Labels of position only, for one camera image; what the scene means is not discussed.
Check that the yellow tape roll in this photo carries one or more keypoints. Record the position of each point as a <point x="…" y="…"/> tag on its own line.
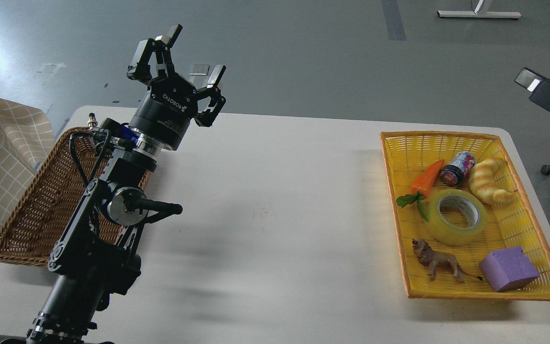
<point x="456" y="217"/>

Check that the purple foam block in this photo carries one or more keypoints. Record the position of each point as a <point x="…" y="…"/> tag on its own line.
<point x="508" y="269"/>

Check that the orange toy carrot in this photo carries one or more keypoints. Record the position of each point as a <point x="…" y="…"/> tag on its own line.
<point x="421" y="188"/>

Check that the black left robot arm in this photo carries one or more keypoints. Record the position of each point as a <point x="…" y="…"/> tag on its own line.
<point x="83" y="215"/>

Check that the toy croissant bread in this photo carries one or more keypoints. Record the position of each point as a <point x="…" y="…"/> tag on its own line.
<point x="483" y="184"/>

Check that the brown wicker basket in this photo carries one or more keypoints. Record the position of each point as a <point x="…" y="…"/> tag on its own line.
<point x="45" y="208"/>

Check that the yellow plastic basket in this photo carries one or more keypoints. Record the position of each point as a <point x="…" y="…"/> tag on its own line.
<point x="407" y="154"/>

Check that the white stand base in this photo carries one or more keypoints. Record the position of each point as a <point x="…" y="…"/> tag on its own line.
<point x="481" y="9"/>

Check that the brown toy lion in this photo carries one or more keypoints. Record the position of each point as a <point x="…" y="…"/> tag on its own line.
<point x="432" y="259"/>

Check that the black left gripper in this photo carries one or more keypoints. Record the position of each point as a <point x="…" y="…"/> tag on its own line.
<point x="164" y="113"/>

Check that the small drink can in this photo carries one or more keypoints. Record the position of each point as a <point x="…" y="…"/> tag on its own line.
<point x="458" y="168"/>

